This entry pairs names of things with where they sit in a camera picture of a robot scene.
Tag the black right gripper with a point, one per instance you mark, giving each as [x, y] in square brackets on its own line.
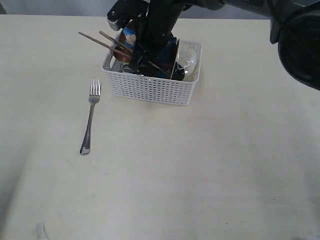
[152, 33]

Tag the shiny steel cup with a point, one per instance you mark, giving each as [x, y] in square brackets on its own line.
[127, 69]

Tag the brown round plate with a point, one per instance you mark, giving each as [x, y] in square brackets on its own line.
[120, 37]

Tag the white perforated plastic basket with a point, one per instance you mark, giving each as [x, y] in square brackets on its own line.
[150, 89]

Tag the blue chips bag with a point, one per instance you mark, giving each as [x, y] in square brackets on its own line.
[164, 55]

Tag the white ceramic bowl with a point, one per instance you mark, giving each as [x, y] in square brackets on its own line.
[186, 56]

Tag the silver fork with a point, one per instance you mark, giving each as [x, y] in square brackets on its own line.
[93, 99]

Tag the dark red wooden spoon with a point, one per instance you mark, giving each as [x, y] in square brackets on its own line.
[178, 72]

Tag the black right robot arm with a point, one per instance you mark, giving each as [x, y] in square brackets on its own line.
[294, 27]

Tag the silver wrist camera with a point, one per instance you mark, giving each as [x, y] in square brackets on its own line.
[123, 11]

